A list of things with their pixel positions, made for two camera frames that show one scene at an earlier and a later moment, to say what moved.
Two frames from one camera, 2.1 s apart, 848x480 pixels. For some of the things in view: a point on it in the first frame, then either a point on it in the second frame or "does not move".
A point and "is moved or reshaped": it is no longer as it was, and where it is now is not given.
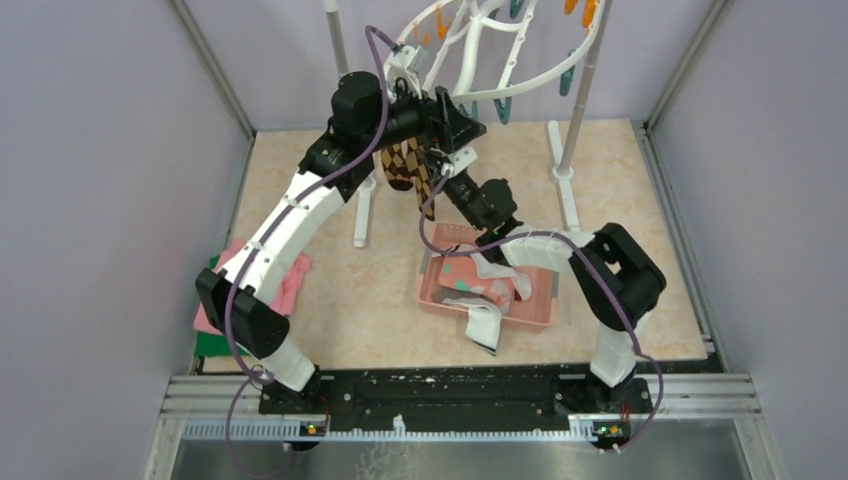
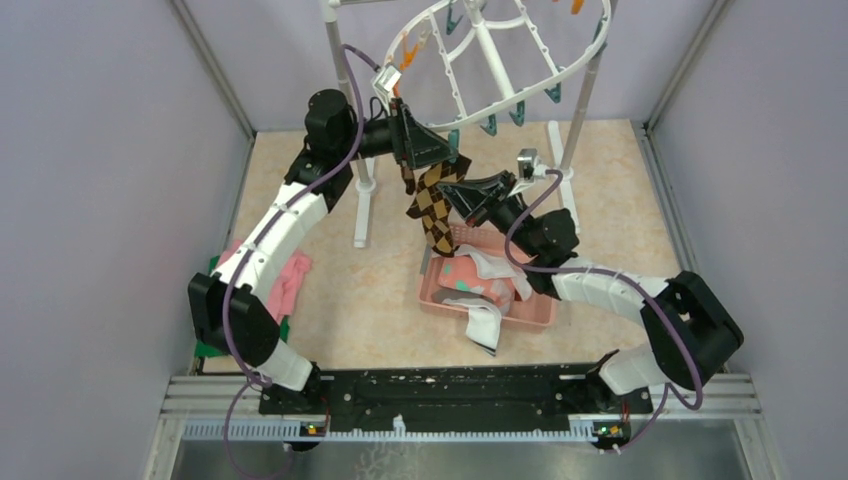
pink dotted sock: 461,273 does not move
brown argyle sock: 406,166 is moved or reshaped
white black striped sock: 483,322 does not move
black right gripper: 447,180 -> 471,196
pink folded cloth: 300,266 does not move
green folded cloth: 209,344 does not move
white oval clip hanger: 472,88 -> 456,121
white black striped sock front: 487,269 does not move
